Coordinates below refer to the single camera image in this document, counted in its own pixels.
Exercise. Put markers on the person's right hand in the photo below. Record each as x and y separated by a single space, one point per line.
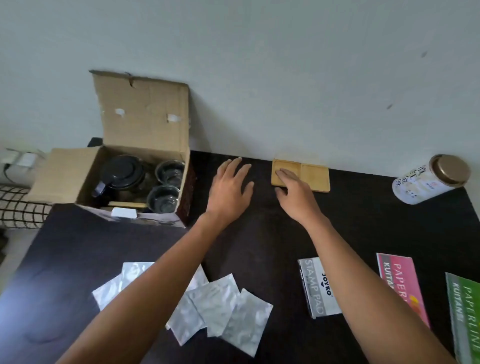
300 202

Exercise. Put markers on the person's left hand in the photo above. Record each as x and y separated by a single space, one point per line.
228 195

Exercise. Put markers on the glass cups black handles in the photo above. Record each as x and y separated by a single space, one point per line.
170 174
163 200

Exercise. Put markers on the glass teapot black lid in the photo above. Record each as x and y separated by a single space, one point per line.
120 172

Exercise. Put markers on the pile of silver foil sachets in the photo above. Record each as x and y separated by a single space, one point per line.
225 307

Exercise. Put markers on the red tea set box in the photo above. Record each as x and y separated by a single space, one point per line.
142 112

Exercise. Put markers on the gold canister lid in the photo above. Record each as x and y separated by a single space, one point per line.
450 170

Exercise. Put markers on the person's right forearm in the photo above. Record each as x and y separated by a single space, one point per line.
367 300

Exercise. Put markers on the person's left forearm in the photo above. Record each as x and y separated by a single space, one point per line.
142 307

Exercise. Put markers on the grey stamp pad box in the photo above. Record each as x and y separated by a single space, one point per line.
315 288

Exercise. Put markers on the black table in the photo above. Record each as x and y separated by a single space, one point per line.
262 232

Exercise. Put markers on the white printed canister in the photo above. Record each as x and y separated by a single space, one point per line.
416 187

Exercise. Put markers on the pink receipt book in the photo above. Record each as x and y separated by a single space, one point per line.
405 285

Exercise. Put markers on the green receipt book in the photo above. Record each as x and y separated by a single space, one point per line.
467 318

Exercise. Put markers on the white charger plug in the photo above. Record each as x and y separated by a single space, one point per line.
9 158
26 159

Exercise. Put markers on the black white checked bolster pillow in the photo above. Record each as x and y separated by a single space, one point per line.
18 208

